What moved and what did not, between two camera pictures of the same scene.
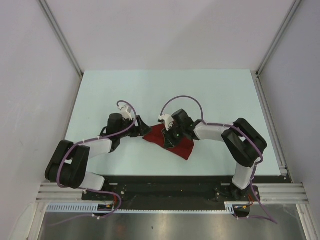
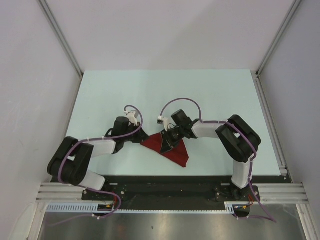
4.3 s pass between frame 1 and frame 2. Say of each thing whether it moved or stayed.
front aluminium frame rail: stayed
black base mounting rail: stayed
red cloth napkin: moved
